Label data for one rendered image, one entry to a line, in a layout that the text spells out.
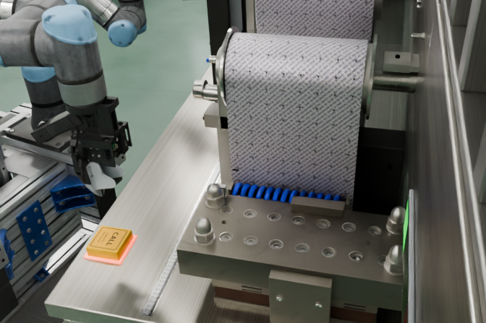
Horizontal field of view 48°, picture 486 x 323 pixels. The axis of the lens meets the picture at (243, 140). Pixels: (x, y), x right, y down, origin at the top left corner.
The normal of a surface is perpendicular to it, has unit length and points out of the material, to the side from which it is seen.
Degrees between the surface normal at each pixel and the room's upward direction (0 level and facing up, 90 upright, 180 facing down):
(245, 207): 0
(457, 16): 90
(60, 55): 90
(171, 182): 0
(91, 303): 0
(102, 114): 90
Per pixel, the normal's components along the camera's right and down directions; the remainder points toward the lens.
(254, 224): -0.04, -0.84
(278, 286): -0.25, 0.54
